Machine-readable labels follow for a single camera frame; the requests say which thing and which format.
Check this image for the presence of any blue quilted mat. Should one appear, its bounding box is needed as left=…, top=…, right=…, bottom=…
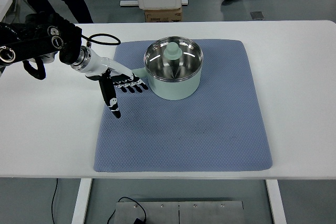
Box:
left=93, top=39, right=272, bottom=172

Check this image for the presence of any metal base plate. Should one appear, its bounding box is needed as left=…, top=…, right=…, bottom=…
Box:
left=113, top=201, right=246, bottom=223

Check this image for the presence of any cardboard box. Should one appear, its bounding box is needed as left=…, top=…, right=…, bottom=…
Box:
left=144, top=8, right=182, bottom=23

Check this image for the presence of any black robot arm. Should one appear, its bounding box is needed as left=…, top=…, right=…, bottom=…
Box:
left=1, top=13, right=82, bottom=66

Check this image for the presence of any grey floor plate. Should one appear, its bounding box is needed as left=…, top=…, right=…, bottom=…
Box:
left=250, top=11, right=265, bottom=20

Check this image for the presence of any black power cable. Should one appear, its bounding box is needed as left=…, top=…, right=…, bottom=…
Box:
left=51, top=178, right=148, bottom=224

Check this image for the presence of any left white table leg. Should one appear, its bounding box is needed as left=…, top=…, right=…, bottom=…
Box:
left=71, top=178, right=93, bottom=224

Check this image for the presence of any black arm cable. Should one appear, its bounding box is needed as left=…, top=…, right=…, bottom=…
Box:
left=22, top=33, right=122, bottom=80

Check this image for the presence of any glass lid green knob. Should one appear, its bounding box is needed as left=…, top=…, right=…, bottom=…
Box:
left=144, top=36, right=203, bottom=82

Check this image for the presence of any green pot with handle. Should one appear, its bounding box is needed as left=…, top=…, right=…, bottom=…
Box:
left=132, top=36, right=204, bottom=101

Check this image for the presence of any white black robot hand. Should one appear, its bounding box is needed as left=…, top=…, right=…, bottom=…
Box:
left=71, top=46, right=149, bottom=119

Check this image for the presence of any right white table leg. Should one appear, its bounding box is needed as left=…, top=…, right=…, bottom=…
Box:
left=266, top=179, right=287, bottom=224

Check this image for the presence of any white table leg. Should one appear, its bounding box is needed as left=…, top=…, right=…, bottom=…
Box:
left=71, top=178, right=93, bottom=224
left=266, top=179, right=287, bottom=224

